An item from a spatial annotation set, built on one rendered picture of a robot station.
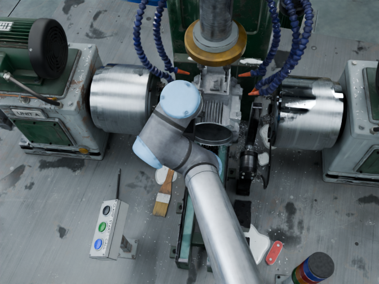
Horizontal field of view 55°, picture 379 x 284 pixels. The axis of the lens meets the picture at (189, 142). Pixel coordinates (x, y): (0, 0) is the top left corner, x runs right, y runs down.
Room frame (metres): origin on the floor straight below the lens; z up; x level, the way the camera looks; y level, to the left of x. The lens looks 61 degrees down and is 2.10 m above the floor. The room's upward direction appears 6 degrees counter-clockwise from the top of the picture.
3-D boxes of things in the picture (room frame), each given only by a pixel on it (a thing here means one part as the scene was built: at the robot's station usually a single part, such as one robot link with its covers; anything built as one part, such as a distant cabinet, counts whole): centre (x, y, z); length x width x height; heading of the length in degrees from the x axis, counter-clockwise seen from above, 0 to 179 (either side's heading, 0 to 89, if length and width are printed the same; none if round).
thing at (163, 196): (0.52, 0.11, 0.80); 0.21 x 0.05 x 0.01; 162
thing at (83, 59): (0.85, 0.49, 0.99); 0.35 x 0.31 x 0.37; 78
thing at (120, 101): (0.80, 0.25, 1.04); 0.37 x 0.25 x 0.25; 78
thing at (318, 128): (0.65, -0.42, 1.04); 0.41 x 0.25 x 0.25; 78
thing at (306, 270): (0.13, -0.28, 1.19); 0.06 x 0.06 x 0.04
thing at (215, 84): (0.76, -0.10, 1.11); 0.12 x 0.11 x 0.07; 168
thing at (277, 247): (0.25, -0.25, 0.81); 0.09 x 0.03 x 0.02; 142
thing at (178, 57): (0.88, -0.13, 0.97); 0.30 x 0.11 x 0.34; 78
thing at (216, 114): (0.72, -0.10, 1.01); 0.20 x 0.19 x 0.19; 168
